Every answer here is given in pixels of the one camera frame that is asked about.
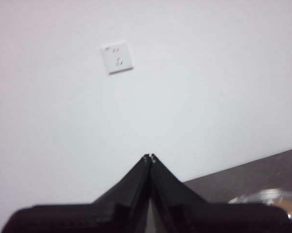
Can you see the white wall socket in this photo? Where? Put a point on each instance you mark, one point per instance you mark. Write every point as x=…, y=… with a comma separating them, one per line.
x=116, y=58

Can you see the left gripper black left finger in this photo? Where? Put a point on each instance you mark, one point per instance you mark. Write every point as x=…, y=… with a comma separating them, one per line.
x=116, y=213

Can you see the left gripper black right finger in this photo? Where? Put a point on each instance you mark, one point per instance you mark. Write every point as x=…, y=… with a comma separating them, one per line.
x=189, y=216

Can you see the glass lid with green knob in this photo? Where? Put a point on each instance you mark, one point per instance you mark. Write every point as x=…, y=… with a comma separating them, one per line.
x=269, y=196

